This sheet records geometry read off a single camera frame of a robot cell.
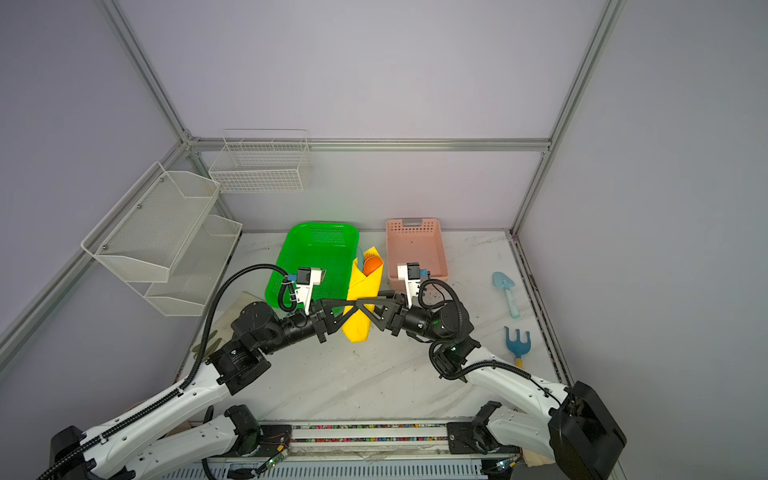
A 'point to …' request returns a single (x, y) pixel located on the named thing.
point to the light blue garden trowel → (503, 281)
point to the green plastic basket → (318, 245)
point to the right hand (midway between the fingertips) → (358, 306)
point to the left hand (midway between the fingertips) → (358, 306)
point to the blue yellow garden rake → (518, 348)
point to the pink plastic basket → (415, 240)
